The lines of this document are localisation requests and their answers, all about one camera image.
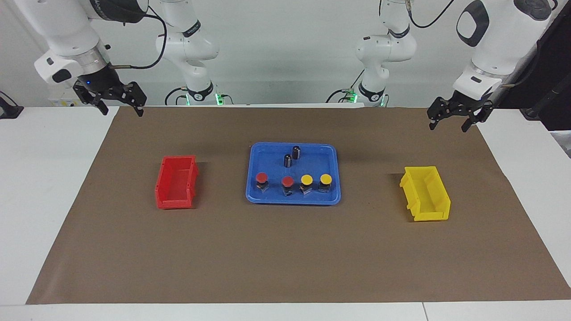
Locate white power box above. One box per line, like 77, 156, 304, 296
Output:
48, 87, 92, 107

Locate black stand pole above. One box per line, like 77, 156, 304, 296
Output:
520, 74, 571, 121

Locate yellow plastic bin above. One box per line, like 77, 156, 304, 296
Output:
399, 166, 451, 222

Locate red plastic bin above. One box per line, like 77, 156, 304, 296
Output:
155, 155, 199, 210

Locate black table clamp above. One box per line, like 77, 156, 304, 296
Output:
0, 91, 24, 119

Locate black background panel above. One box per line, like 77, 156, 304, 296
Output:
495, 0, 571, 132

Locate blue plastic tray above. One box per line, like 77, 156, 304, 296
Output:
245, 142, 342, 206

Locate brown paper mat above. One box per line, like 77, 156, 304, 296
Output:
26, 106, 571, 305

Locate black base cable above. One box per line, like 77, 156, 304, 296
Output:
164, 86, 190, 107
325, 70, 365, 104

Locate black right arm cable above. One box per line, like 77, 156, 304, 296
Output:
109, 4, 168, 70

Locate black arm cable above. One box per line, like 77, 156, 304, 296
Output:
109, 4, 168, 70
379, 0, 455, 29

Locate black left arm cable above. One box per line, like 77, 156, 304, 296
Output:
379, 0, 455, 29

